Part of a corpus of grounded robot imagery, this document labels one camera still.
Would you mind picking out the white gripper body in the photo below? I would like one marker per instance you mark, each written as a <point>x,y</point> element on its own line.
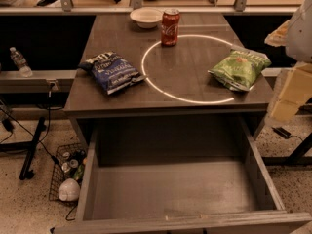
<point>300,33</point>

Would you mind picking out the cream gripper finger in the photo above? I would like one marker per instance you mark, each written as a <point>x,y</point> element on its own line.
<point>293,88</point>
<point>278,37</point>

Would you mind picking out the red coke can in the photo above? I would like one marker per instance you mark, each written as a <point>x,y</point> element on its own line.
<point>169,27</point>

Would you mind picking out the open grey top drawer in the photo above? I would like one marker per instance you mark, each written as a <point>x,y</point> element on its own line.
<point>195,174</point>

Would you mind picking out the black power adapter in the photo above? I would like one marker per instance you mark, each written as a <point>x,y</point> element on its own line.
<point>282,132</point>

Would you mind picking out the green chip bag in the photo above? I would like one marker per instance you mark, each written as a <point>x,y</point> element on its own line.
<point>240,69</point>

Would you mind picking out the white bowl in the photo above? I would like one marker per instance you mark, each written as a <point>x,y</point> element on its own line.
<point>146,17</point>

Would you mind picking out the grey cabinet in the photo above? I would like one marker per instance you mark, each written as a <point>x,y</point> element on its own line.
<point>177,78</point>

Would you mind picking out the blue chip bag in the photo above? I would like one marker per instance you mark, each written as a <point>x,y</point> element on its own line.
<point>111,71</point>

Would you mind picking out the white round object in basket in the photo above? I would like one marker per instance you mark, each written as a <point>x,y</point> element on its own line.
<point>69,190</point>

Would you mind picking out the clear water bottle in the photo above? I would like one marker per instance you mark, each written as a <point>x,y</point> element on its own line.
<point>20,62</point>

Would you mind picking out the black stand leg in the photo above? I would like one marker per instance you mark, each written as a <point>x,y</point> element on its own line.
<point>29,147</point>

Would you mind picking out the black wire basket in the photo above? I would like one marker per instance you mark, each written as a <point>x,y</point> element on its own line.
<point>71,164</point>

